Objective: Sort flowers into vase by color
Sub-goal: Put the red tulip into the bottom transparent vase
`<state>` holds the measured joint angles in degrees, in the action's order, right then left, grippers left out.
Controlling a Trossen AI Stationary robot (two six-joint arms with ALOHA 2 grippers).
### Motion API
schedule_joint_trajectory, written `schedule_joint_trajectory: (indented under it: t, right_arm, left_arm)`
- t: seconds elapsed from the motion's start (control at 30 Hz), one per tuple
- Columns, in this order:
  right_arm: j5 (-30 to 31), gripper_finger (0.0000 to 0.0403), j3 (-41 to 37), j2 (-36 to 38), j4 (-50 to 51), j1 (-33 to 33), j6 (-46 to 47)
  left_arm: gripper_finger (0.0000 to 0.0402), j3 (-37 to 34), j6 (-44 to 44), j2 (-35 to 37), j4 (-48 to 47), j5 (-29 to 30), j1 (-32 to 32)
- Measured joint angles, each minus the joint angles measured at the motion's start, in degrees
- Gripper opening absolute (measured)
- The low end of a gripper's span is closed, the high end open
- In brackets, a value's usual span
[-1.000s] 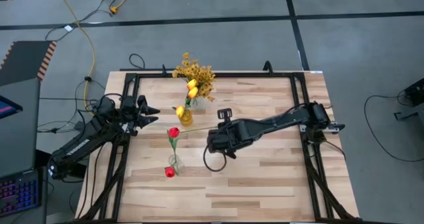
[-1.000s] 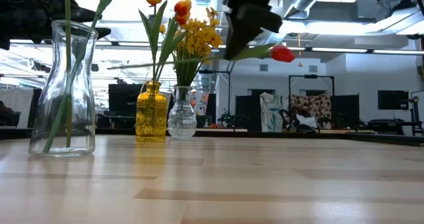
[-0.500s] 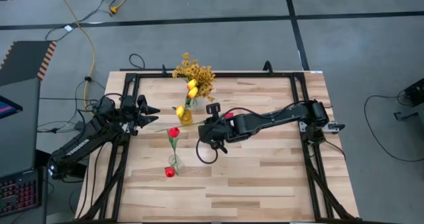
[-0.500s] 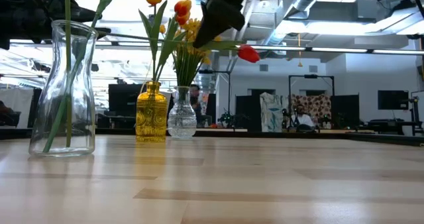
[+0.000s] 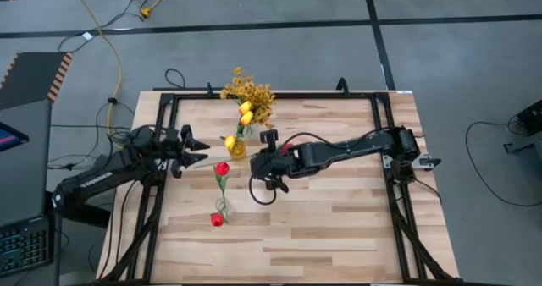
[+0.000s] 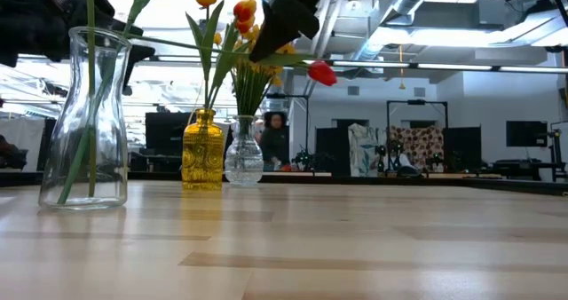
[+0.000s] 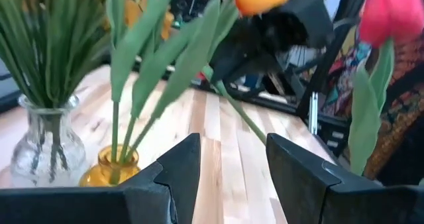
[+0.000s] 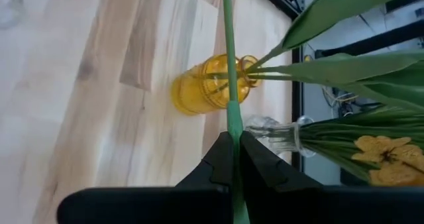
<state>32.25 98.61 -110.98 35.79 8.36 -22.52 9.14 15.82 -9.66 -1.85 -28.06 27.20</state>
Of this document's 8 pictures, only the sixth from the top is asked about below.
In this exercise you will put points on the long ceiling light strip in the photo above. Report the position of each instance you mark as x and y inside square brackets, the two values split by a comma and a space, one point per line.
[532, 69]
[455, 67]
[370, 65]

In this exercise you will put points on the background black robot arm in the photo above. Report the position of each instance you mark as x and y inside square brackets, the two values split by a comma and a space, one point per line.
[395, 151]
[306, 160]

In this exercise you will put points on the clear smooth glass vase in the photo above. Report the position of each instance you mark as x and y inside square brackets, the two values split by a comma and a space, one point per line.
[111, 158]

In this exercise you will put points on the black stand frame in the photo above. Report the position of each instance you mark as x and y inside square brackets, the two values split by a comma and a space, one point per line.
[417, 102]
[307, 122]

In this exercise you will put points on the amber glass vase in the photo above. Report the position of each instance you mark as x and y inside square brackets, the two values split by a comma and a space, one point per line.
[202, 158]

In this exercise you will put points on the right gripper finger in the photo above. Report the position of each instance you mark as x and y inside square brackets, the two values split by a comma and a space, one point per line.
[286, 22]

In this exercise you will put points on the clear textured glass vase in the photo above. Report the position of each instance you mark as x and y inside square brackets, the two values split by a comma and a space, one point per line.
[243, 162]

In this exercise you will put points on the black partition panel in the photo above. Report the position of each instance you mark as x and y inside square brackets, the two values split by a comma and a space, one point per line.
[333, 149]
[463, 149]

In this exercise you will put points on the yellow orange tulip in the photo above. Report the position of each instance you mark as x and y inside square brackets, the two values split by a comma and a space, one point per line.
[245, 9]
[243, 25]

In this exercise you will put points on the floral patterned cloth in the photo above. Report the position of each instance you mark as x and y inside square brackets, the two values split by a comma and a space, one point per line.
[421, 142]

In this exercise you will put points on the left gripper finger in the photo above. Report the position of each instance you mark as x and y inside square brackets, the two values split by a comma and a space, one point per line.
[139, 58]
[104, 16]

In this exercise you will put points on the dark desk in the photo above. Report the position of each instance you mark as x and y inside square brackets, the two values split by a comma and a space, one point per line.
[523, 164]

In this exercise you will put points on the black wall screen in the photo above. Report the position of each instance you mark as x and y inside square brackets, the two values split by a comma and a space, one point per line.
[526, 134]

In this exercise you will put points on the black monitor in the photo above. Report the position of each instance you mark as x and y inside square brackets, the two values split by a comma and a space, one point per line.
[164, 133]

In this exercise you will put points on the white partition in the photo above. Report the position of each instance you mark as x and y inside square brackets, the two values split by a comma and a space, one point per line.
[22, 129]

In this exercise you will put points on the white teal cloth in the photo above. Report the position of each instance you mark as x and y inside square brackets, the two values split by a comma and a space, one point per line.
[366, 147]

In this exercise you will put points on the person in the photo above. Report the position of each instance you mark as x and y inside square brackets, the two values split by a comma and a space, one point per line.
[11, 153]
[274, 140]

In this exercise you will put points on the grey wall vent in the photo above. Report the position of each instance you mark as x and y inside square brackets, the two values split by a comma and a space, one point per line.
[353, 91]
[419, 92]

